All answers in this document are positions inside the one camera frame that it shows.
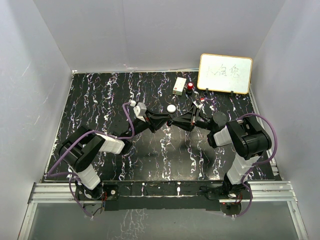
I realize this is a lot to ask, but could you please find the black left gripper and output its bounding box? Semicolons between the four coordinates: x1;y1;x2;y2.
126;108;171;140

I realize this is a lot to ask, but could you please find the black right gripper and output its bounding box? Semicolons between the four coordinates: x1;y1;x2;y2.
172;106;215;132

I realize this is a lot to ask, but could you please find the white earbud charging case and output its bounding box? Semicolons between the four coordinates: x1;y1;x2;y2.
166;104;177;114

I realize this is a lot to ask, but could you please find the black round earbud case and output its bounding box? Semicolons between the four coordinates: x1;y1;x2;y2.
166;120;173;127

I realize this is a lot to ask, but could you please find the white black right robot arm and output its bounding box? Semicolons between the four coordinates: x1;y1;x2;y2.
170;106;272;199

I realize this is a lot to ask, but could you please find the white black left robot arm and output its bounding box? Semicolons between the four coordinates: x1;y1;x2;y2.
58;110;172;200

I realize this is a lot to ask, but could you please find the red capped small bottle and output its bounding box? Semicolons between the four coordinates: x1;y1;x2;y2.
185;82;194;95

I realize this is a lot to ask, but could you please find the green white cardboard box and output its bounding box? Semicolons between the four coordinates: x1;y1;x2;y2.
172;77;187;96

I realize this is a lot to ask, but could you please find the yellow framed whiteboard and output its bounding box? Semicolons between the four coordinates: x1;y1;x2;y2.
197;53;253;95

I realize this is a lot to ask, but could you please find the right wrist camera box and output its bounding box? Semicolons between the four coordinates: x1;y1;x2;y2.
192;100;204;110

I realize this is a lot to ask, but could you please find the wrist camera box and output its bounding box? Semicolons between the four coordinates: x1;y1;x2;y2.
129;100;147;122
192;100;204;110

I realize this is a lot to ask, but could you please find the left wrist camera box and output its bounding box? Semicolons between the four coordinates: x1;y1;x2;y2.
129;100;147;122

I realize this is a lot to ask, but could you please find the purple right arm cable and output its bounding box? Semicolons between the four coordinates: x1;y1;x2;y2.
199;98;278;220

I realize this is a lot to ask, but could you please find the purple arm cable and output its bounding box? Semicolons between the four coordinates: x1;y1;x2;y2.
199;98;278;220
46;101;141;220

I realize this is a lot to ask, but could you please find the aluminium frame rail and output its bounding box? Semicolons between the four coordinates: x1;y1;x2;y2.
18;180;308;240

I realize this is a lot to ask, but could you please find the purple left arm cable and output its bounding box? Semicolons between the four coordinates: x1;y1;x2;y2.
46;101;141;220

